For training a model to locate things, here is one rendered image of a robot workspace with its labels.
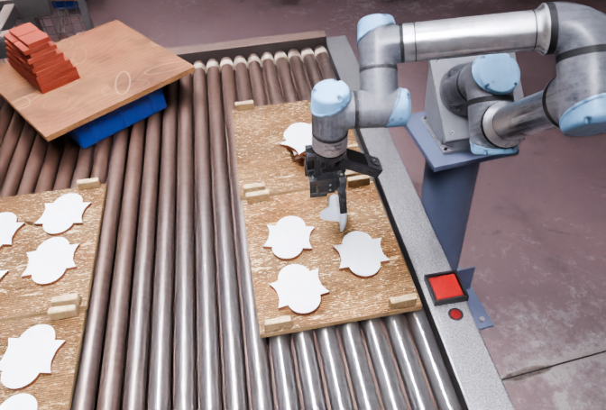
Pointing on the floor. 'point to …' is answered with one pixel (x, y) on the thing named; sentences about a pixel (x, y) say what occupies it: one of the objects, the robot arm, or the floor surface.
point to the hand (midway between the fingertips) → (338, 206)
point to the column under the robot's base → (450, 201)
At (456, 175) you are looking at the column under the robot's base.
